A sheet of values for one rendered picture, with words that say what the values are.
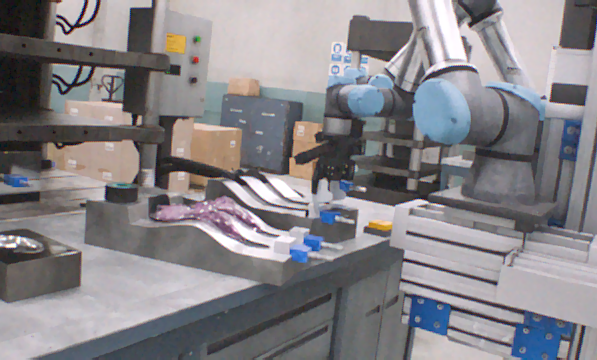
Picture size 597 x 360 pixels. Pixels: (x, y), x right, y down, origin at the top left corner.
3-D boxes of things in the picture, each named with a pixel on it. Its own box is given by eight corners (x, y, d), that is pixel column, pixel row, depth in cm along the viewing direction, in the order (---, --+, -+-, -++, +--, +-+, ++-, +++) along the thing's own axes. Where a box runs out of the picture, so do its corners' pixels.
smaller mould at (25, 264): (81, 286, 106) (82, 251, 105) (7, 303, 93) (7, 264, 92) (25, 259, 117) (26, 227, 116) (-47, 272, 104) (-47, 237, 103)
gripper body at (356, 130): (353, 157, 176) (358, 118, 175) (329, 153, 181) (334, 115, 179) (364, 157, 183) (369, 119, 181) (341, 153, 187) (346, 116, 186)
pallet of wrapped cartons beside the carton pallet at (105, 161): (194, 202, 586) (202, 113, 572) (144, 213, 514) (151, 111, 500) (107, 184, 635) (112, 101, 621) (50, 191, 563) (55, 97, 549)
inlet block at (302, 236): (344, 257, 138) (347, 235, 137) (339, 262, 133) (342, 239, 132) (293, 247, 141) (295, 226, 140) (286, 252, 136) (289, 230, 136)
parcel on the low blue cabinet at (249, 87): (259, 97, 900) (261, 79, 896) (248, 96, 870) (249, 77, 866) (238, 95, 919) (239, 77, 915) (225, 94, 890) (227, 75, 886)
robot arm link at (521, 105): (546, 156, 112) (556, 89, 110) (499, 152, 106) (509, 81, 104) (503, 149, 122) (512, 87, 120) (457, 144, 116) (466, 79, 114)
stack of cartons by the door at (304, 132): (347, 183, 849) (354, 128, 837) (338, 185, 820) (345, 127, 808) (297, 174, 888) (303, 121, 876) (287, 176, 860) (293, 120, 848)
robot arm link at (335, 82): (337, 75, 142) (322, 74, 150) (332, 118, 144) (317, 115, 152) (364, 78, 146) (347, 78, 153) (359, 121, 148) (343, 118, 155)
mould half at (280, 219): (355, 237, 171) (361, 193, 169) (308, 252, 149) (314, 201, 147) (229, 205, 197) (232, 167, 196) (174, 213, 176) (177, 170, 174)
